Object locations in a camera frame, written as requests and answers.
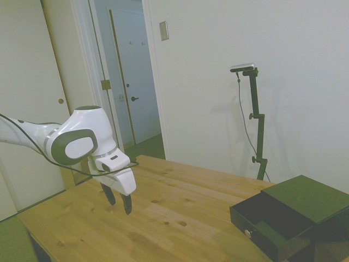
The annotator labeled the white closet door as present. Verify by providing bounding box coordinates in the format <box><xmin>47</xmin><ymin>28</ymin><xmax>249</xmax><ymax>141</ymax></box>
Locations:
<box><xmin>0</xmin><ymin>0</ymin><xmax>72</xmax><ymax>213</ymax></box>

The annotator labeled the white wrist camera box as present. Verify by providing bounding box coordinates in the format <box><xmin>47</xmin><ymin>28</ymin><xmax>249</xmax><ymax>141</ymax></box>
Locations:
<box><xmin>94</xmin><ymin>152</ymin><xmax>130</xmax><ymax>174</ymax></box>

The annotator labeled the grey camera on stand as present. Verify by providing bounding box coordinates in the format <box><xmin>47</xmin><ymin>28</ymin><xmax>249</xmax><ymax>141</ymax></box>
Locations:
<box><xmin>230</xmin><ymin>62</ymin><xmax>256</xmax><ymax>73</ymax></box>

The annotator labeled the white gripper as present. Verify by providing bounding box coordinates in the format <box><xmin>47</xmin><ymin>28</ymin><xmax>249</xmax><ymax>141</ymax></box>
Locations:
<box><xmin>92</xmin><ymin>166</ymin><xmax>137</xmax><ymax>216</ymax></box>

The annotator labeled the beige wall switch plate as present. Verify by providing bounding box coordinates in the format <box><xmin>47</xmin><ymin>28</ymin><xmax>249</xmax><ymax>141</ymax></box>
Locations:
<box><xmin>159</xmin><ymin>20</ymin><xmax>170</xmax><ymax>42</ymax></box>

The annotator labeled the black drawer cabinet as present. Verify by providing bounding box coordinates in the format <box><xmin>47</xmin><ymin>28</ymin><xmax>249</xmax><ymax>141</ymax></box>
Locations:
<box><xmin>260</xmin><ymin>174</ymin><xmax>349</xmax><ymax>262</ymax></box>

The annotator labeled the white open room door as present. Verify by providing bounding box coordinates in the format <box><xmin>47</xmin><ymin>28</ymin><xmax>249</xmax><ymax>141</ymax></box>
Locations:
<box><xmin>87</xmin><ymin>0</ymin><xmax>125</xmax><ymax>153</ymax></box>

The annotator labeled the black jointed camera stand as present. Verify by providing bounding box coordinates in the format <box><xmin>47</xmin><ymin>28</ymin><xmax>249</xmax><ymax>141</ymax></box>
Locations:
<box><xmin>242</xmin><ymin>67</ymin><xmax>268</xmax><ymax>181</ymax></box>

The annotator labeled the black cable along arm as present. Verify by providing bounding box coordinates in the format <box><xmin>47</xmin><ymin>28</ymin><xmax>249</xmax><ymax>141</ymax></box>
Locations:
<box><xmin>0</xmin><ymin>113</ymin><xmax>140</xmax><ymax>177</ymax></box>

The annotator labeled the white hallway door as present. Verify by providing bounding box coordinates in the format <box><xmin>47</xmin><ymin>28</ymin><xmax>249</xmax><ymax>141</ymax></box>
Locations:
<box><xmin>108</xmin><ymin>7</ymin><xmax>162</xmax><ymax>146</ymax></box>

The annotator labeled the black drawer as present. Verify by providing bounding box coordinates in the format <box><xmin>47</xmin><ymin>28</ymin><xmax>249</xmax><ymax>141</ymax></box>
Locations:
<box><xmin>229</xmin><ymin>190</ymin><xmax>317</xmax><ymax>260</ymax></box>

